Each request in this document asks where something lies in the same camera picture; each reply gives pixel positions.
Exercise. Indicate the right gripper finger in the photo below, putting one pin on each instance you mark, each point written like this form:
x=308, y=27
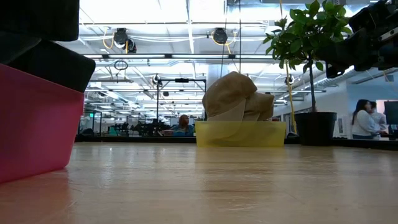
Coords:
x=334, y=70
x=339, y=52

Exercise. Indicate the person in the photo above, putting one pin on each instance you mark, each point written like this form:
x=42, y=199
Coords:
x=380, y=118
x=184, y=124
x=362, y=123

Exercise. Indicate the green potted plant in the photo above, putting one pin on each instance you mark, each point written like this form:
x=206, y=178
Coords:
x=315, y=127

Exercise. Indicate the black computer monitor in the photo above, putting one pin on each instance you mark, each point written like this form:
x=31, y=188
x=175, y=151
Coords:
x=391, y=112

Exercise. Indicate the yellow plastic tray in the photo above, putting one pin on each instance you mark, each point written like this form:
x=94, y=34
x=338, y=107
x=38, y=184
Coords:
x=239, y=135

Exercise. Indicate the red plastic tray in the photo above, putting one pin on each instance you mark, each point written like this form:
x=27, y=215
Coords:
x=37, y=124

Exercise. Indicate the black gantry frame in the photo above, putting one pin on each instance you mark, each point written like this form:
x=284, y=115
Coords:
x=182, y=80

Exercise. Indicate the black aluminium table frame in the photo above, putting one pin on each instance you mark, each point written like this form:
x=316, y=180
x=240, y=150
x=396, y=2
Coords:
x=124, y=139

